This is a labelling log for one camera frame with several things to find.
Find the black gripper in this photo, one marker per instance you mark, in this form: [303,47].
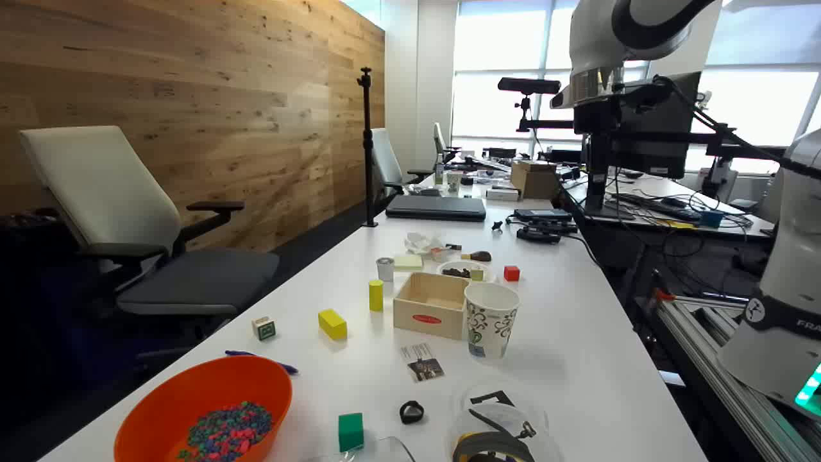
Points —
[612,109]

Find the clear white plastic box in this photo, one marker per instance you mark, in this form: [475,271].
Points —
[382,453]

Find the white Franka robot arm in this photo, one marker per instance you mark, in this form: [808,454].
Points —
[792,258]

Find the brown cardboard box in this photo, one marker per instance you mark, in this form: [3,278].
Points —
[538,181]

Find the black computer monitor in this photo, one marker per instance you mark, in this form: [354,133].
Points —
[671,130]

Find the black device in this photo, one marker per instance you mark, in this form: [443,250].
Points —
[541,232]

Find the small red cube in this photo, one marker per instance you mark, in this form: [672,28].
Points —
[511,273]

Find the white paper plate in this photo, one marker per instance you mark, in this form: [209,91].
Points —
[466,273]

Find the closed grey laptop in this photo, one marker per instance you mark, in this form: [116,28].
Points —
[434,208]

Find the coffee beans pile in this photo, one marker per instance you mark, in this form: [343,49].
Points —
[454,271]

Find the patterned paper cup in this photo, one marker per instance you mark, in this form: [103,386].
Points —
[490,322]

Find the crumpled clear plastic wrapper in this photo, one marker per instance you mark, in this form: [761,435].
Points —
[426,246]

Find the pale yellow sticky pad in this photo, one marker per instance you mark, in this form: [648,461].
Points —
[408,262]

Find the open wooden box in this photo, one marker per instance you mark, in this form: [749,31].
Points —
[426,322]

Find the black tripod pole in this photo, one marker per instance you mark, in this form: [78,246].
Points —
[368,145]

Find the yellow block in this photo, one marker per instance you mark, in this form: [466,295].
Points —
[376,295]
[331,325]

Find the clear container with black contents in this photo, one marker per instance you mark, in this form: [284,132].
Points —
[504,427]

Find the small black clip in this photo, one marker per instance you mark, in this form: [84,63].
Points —
[411,412]

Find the green cube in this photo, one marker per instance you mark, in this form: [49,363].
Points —
[349,432]

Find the small patterned cube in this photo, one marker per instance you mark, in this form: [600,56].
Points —
[264,330]

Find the blue pen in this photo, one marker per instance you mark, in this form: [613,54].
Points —
[257,354]

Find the multicoloured beads pile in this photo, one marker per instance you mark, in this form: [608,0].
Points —
[230,432]

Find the orange plastic bowl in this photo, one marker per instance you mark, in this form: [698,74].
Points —
[168,402]

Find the white grey office chair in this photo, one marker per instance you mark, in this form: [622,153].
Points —
[93,195]

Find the black camera on stand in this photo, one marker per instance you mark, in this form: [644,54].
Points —
[530,86]

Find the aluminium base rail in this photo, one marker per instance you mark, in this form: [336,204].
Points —
[726,368]

